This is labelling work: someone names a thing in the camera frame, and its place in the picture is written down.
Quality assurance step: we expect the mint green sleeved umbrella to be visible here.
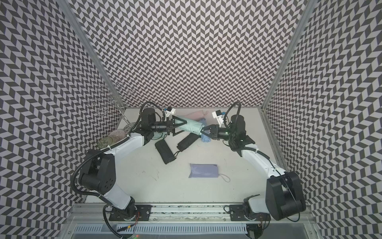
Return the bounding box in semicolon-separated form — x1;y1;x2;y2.
178;116;205;135

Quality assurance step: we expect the green drinking glass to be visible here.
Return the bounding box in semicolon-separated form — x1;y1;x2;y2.
97;136;114;149

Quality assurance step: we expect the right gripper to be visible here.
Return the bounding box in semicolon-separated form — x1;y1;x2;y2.
199;124;236;140

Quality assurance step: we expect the black sleeved umbrella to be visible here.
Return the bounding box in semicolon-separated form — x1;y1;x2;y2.
177;133;200;152
155;139;176;164

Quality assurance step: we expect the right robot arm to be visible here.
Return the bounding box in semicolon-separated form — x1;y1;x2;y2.
201;101;306;221

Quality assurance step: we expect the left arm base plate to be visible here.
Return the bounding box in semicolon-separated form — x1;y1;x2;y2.
109;204;152;222

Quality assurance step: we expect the pink sleeved umbrella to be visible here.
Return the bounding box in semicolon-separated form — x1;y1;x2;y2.
183;110;208;121

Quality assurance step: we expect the black sleeved umbrella centre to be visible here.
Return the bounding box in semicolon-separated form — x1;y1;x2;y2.
177;133;200;152

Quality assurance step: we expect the wire glass rack stand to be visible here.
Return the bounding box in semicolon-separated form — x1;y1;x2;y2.
86;85;133;134

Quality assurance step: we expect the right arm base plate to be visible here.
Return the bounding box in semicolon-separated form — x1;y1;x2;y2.
223;204;271;223

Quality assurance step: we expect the ribbed glass bowl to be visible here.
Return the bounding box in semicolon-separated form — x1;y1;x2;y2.
108;129;126;144

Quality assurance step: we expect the black sleeved umbrella left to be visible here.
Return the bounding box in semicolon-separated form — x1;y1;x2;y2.
155;139;176;164

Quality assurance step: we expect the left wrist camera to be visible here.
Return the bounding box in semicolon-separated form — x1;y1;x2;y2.
163;107;176;118

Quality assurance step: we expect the mint umbrella at back left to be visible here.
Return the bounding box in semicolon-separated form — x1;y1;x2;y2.
152;132;167;140

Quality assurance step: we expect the lavender sleeved umbrella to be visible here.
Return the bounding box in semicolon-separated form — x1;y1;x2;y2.
189;164;231;183

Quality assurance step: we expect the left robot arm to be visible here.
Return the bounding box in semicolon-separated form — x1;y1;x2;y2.
70;101;187;221

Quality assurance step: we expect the blue sleeved umbrella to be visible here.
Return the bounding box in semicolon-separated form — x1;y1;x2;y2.
199;118;211;143

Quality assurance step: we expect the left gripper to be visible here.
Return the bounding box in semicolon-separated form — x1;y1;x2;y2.
151;116;187;136

